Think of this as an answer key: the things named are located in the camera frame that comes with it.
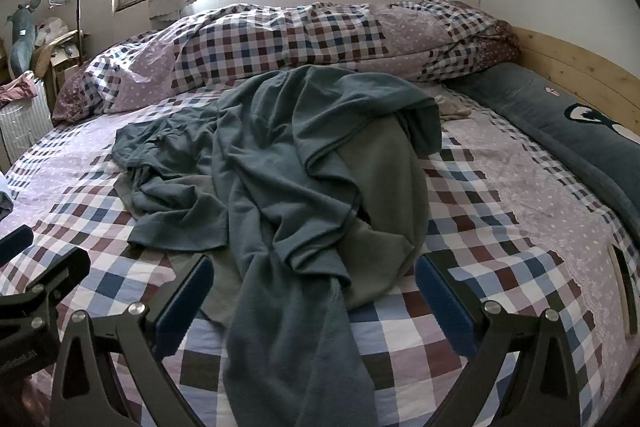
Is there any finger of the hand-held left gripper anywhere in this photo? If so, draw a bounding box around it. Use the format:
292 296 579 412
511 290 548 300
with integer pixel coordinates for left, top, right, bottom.
0 226 35 265
30 248 92 304

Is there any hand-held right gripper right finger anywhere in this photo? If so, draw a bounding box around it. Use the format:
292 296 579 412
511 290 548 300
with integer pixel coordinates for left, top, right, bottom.
414 254 596 427

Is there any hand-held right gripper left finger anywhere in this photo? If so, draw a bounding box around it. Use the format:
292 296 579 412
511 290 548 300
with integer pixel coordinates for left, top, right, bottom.
50 253 236 427

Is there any blue-grey sweatshirt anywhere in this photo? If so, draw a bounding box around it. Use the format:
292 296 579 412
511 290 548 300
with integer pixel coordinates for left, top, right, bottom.
111 65 443 427

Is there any checked pink bed sheet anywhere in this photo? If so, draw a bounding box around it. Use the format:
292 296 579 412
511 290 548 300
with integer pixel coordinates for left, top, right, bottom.
0 77 640 427

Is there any grey-green shirt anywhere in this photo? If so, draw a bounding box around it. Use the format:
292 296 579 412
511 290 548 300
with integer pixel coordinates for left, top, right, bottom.
114 112 430 325

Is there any pink cloth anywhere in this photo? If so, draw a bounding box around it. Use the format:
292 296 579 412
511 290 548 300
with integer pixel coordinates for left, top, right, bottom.
0 74 38 102

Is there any small beige cloth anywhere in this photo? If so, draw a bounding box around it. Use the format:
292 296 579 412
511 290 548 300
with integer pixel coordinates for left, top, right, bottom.
434 94 473 120

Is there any blue plush whale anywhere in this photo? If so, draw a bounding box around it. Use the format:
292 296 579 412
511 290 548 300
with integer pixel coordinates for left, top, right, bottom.
5 0 43 75

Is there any wooden headboard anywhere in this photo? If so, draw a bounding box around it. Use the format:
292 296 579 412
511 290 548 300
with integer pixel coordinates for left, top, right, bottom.
510 24 640 308

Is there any checked duvet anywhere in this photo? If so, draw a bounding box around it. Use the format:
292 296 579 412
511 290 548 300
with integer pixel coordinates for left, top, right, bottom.
51 0 523 125

